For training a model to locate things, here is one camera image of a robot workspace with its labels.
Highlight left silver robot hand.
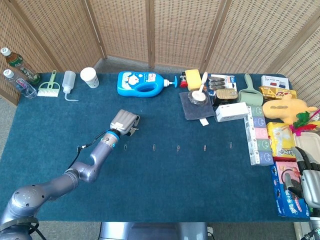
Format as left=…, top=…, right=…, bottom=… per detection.
left=109, top=109, right=141, bottom=138

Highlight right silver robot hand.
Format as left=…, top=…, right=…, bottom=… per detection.
left=283, top=146, right=320, bottom=208

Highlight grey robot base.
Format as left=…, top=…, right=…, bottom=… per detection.
left=98, top=221, right=210, bottom=240

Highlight pink box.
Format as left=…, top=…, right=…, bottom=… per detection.
left=274, top=161, right=302, bottom=193

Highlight blue glove box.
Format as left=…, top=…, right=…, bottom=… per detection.
left=269, top=164, right=311, bottom=217

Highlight blue detergent pump bottle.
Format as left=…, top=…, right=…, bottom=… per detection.
left=116, top=71, right=178, bottom=98

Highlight beige lidded container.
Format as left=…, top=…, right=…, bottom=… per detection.
left=292, top=131, right=320, bottom=173

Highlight white paper cup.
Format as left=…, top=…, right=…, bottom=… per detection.
left=79, top=67, right=100, bottom=89

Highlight yellow snack bag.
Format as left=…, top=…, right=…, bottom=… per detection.
left=266, top=121, right=298, bottom=162

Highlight translucent squeeze wash bottle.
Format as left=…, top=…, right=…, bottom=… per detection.
left=61, top=70, right=80, bottom=102

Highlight blue carpet table cover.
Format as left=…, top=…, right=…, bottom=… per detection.
left=0, top=72, right=311, bottom=223

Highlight feather cat toy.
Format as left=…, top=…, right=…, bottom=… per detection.
left=289, top=107, right=320, bottom=137

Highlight grey folded cloth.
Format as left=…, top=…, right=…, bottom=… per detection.
left=178, top=91, right=216, bottom=127

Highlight pastel smiley tissue pack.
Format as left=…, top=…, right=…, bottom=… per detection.
left=243, top=104, right=275, bottom=167

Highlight yellow sponge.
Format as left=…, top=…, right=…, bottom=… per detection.
left=184, top=69, right=203, bottom=92

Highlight green hand brush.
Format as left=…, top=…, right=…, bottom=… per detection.
left=36, top=70, right=61, bottom=98

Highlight yellow plush toy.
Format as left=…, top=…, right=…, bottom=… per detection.
left=261, top=93, right=318, bottom=125

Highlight white plastic spoon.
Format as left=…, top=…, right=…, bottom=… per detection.
left=193, top=71, right=209, bottom=101

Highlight gold snack pack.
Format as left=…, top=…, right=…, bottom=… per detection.
left=258, top=85, right=298, bottom=101

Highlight wicker folding screen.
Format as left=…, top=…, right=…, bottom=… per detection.
left=0, top=0, right=320, bottom=108

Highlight black gold tin can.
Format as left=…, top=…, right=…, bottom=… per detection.
left=212, top=88, right=239, bottom=107

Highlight white cardboard box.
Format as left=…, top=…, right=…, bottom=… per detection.
left=214, top=101, right=250, bottom=123

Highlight clear water bottle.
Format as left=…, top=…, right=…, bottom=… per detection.
left=2, top=69, right=38, bottom=100

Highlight green lint roller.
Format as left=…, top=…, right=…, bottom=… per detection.
left=236, top=73, right=264, bottom=106

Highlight white box red blue print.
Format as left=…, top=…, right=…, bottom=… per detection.
left=260, top=75, right=290, bottom=90

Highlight green tea bottle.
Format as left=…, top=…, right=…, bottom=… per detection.
left=0, top=46, right=42, bottom=85

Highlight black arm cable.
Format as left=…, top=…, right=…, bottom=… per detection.
left=66, top=138, right=108, bottom=171

